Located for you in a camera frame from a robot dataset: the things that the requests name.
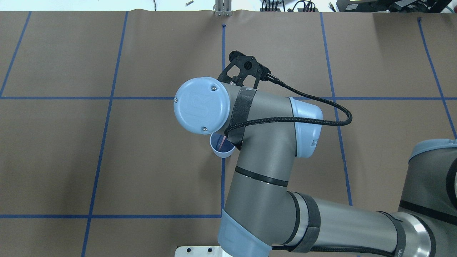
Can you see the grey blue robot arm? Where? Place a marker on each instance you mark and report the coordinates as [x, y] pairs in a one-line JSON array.
[[261, 215]]

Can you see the blue plastic cup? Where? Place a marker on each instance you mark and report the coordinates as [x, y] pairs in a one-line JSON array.
[[227, 149]]

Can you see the aluminium frame post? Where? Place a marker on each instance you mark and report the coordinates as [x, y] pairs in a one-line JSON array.
[[223, 8]]

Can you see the white mounting base plate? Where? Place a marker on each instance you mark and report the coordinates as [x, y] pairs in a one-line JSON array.
[[199, 251]]

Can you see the red chopstick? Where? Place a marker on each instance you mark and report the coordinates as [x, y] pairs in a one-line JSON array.
[[221, 143]]

